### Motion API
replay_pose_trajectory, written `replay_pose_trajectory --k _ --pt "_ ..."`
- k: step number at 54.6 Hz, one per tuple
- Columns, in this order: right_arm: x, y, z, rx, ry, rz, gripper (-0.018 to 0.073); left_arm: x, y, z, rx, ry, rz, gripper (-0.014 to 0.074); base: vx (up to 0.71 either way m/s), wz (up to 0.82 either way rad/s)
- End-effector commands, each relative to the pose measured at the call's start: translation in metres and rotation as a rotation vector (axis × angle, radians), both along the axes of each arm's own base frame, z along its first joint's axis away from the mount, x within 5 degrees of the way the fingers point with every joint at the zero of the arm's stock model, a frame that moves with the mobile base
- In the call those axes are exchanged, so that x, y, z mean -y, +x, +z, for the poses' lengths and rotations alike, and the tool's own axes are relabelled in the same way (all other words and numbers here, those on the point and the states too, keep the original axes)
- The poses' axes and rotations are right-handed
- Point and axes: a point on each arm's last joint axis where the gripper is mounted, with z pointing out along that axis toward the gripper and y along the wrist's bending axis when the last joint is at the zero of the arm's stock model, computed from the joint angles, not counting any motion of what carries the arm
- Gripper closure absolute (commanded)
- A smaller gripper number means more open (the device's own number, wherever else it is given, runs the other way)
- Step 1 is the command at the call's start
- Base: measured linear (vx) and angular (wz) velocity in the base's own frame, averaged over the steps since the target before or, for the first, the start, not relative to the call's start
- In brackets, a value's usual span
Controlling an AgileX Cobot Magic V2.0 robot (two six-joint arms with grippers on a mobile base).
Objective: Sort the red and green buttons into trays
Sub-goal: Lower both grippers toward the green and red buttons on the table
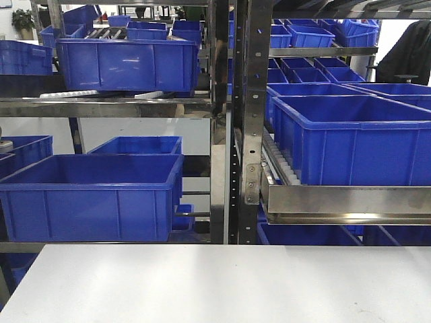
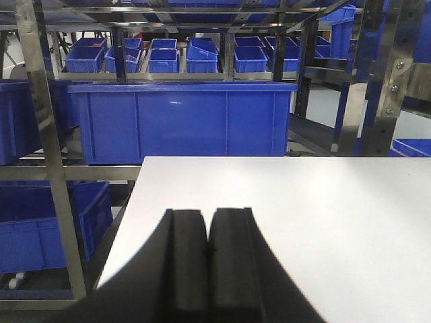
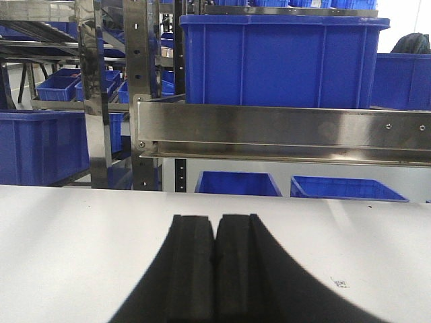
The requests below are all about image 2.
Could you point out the blue bin far left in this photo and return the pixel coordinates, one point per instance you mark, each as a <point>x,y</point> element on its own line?
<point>19,126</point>

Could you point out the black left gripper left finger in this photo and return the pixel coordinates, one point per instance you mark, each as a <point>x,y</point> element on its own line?
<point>166,280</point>

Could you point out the steel shelving rack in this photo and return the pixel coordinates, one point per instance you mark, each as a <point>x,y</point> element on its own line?
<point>382,67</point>

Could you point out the large blue plastic bin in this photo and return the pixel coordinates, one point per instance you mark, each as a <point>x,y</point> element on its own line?
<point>123,123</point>

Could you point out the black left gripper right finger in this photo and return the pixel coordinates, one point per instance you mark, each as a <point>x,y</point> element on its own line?
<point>247,283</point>

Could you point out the blue bin lower left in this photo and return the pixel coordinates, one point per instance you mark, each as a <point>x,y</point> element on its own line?
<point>30,234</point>

